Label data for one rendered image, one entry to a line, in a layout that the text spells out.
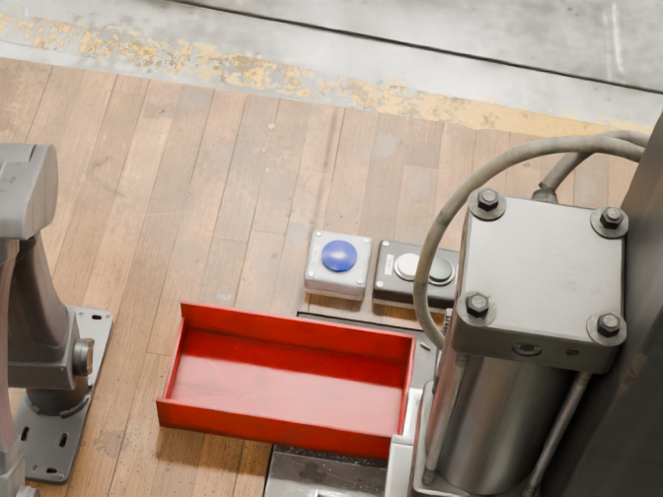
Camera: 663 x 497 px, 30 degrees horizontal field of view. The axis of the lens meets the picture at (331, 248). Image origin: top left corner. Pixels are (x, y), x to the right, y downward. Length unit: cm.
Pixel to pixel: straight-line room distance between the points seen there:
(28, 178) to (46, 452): 42
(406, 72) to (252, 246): 143
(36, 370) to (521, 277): 61
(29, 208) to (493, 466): 38
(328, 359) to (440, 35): 163
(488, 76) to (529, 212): 210
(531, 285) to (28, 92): 99
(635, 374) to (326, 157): 88
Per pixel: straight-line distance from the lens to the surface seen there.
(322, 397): 131
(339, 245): 137
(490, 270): 68
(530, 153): 72
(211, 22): 287
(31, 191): 93
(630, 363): 66
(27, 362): 118
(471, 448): 82
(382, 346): 131
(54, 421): 131
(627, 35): 297
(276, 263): 140
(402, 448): 99
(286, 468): 128
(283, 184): 146
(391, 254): 137
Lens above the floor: 208
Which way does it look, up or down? 57 degrees down
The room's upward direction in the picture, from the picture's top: 5 degrees clockwise
